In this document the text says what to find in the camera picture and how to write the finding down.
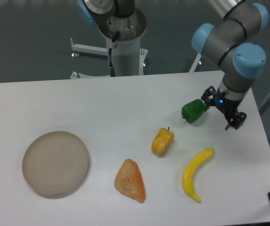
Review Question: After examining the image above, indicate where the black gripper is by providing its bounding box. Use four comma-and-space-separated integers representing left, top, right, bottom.
201, 86, 247, 130

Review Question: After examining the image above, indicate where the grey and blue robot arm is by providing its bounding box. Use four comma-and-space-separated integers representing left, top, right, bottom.
72, 0, 269, 129

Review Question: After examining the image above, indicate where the green bell pepper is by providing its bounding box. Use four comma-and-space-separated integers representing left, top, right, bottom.
181, 99, 206, 124

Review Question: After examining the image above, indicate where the yellow bell pepper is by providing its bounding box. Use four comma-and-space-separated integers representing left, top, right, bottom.
151, 127, 175, 156

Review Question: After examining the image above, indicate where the yellow banana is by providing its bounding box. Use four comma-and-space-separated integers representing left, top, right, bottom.
181, 147, 215, 203

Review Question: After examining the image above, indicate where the orange bread pastry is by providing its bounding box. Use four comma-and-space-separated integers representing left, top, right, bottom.
114, 159, 146, 203

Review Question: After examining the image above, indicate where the beige round plate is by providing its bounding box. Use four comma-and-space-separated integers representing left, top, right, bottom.
22, 131, 90, 196

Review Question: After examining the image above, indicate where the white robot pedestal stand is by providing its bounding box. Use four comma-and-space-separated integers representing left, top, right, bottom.
71, 0, 200, 77

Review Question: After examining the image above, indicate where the black cable on pedestal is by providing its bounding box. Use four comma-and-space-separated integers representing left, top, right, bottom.
108, 31, 120, 77

